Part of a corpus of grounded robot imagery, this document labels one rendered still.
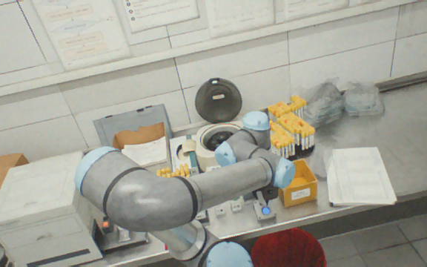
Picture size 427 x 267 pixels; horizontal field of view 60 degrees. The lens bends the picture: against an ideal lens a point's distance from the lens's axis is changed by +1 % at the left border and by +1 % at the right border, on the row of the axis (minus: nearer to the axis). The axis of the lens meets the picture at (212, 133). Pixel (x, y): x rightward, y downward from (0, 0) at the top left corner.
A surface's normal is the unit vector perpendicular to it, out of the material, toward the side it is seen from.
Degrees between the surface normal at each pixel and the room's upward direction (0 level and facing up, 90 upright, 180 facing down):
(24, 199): 0
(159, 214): 71
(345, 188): 1
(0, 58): 90
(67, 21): 93
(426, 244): 0
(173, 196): 47
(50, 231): 90
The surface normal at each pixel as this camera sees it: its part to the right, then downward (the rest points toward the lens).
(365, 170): -0.17, -0.79
